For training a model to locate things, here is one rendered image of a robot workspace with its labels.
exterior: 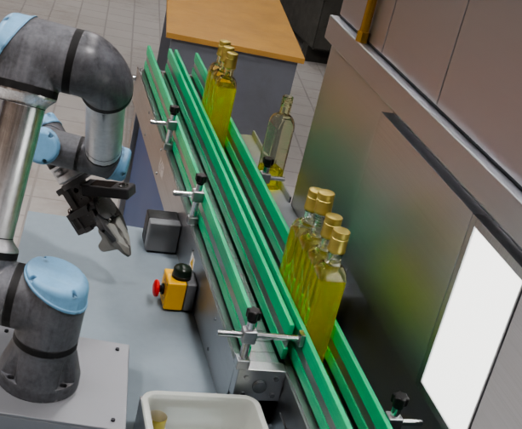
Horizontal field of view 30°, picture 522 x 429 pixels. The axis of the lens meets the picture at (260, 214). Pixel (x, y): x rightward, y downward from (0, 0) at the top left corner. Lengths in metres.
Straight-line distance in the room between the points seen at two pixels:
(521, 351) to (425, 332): 0.92
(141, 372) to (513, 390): 1.27
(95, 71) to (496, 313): 0.77
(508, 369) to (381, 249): 1.12
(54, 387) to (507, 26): 1.00
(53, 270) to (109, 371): 0.27
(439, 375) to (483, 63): 0.54
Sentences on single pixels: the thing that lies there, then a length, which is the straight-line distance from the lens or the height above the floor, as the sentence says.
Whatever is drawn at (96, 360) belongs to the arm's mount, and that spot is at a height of 0.80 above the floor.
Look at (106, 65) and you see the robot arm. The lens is 1.71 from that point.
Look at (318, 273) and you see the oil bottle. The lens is 1.83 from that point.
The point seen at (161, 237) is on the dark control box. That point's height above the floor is 0.80.
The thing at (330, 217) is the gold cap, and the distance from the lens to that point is 1.86.
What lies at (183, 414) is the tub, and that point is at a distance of 1.84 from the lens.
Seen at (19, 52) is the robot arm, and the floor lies 1.38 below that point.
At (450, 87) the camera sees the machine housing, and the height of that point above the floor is 1.45.
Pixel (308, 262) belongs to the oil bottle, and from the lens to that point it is 1.90.
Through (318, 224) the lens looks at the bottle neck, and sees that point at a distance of 1.92.
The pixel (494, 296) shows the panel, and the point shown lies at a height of 1.24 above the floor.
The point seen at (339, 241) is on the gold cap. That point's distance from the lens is 1.81.
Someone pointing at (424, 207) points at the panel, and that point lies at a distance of 1.79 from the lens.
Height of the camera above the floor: 1.89
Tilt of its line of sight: 24 degrees down
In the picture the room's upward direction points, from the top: 14 degrees clockwise
